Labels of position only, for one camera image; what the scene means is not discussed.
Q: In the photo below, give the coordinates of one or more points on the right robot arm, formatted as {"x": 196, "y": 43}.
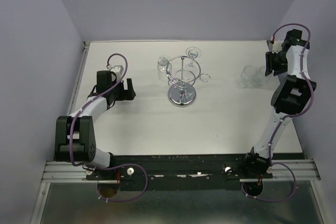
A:
{"x": 292, "y": 98}

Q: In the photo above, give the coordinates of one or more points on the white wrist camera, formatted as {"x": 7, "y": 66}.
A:
{"x": 275, "y": 46}
{"x": 117, "y": 71}

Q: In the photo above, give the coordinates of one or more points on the aluminium rail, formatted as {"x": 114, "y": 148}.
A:
{"x": 282, "y": 170}

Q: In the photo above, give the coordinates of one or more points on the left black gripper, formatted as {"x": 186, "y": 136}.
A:
{"x": 128, "y": 94}

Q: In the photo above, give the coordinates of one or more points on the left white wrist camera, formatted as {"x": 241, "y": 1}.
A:
{"x": 117, "y": 71}

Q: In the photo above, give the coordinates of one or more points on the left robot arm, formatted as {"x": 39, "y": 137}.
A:
{"x": 75, "y": 140}

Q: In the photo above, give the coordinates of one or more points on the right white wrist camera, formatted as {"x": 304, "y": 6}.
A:
{"x": 275, "y": 46}

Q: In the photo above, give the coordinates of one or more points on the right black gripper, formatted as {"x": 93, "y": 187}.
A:
{"x": 270, "y": 65}

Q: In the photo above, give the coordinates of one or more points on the clear wine glass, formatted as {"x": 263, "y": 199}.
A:
{"x": 247, "y": 76}

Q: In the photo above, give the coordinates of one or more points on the chrome wine glass rack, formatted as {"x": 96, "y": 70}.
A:
{"x": 181, "y": 92}

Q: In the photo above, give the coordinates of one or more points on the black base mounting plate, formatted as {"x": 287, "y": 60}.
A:
{"x": 176, "y": 172}

